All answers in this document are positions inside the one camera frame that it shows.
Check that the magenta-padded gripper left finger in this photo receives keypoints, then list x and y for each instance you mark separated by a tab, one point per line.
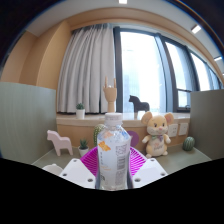
78	171

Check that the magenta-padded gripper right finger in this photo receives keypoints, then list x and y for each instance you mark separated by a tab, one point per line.
149	171

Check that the clear plastic water bottle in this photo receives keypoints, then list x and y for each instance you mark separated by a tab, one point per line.
113	156

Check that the small plant in white pot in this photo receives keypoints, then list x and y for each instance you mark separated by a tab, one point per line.
80	114
83	151

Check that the pink horse figurine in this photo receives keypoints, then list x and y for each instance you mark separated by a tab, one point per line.
60	141

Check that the beige mouse plush toy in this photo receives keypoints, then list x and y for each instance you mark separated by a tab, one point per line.
156	136

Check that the round purple number sign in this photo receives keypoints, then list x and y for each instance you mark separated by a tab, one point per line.
135	138

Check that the tall green cactus decoration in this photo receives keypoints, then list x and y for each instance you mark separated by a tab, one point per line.
97	133

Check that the wooden window ledge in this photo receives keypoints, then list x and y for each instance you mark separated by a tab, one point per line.
66	128

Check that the round green cactus decoration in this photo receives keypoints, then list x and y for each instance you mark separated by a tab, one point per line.
188	144

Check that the black horse figurine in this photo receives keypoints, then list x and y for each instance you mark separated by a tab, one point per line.
138	105

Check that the grey desk partition panel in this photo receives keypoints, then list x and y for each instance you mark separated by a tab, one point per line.
208	123
23	123

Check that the wooden hand model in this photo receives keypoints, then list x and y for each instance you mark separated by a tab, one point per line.
110	95

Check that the light grey curtain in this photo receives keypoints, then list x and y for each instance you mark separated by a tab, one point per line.
85	70

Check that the dark-framed window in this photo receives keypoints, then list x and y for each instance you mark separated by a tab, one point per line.
117	66

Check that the ceiling lights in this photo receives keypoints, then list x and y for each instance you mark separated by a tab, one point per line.
196	29

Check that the white wall socket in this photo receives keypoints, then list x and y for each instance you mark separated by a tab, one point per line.
172	130
183	129

